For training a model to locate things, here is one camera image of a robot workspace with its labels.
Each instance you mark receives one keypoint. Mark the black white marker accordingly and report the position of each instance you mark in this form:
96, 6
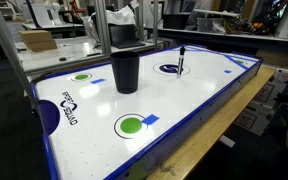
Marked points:
181, 61

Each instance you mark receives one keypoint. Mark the dark navy plastic cup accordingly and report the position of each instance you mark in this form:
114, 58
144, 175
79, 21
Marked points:
125, 71

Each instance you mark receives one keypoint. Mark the blue tape square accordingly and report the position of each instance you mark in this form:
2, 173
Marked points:
150, 119

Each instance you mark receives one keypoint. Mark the blue tape rectangle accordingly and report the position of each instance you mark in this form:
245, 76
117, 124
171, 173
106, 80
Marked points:
98, 81

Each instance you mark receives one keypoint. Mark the black laptop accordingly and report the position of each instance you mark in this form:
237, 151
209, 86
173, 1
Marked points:
124, 35

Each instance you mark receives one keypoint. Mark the white blue air hockey table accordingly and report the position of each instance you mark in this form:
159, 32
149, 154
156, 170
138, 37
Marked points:
94, 140

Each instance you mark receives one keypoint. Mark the black storage bin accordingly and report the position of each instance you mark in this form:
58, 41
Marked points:
174, 21

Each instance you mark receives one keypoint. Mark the wooden table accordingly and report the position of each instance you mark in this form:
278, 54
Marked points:
210, 130

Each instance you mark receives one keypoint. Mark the white cloth cover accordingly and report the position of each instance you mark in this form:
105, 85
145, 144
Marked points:
119, 16

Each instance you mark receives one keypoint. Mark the white workbench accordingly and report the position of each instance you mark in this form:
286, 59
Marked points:
74, 50

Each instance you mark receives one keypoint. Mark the long blue tape strip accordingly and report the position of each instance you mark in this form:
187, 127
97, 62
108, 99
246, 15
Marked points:
217, 53

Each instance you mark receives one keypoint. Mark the small blue tape piece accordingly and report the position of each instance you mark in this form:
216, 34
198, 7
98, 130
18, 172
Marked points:
228, 71

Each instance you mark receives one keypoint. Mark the small black bench object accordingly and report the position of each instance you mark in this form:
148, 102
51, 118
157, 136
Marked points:
62, 59

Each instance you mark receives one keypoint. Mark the grey storage bin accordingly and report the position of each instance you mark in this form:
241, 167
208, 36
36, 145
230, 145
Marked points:
209, 25

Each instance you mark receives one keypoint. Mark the small white block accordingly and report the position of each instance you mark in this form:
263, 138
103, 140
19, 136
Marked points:
226, 141

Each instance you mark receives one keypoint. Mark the large cardboard box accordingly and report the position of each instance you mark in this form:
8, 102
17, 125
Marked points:
42, 46

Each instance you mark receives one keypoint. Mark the small cardboard box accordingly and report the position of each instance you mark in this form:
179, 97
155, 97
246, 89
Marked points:
35, 35

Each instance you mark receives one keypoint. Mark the white background machine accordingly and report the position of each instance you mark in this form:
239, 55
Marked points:
45, 15

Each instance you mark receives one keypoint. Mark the thin aluminium frame post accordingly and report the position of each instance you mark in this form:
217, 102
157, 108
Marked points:
155, 20
140, 20

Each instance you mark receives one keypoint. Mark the thick aluminium frame post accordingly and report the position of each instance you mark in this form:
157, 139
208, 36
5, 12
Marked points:
103, 26

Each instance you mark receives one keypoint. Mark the slanted aluminium frame post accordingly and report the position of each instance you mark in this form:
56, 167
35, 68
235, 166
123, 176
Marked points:
7, 46

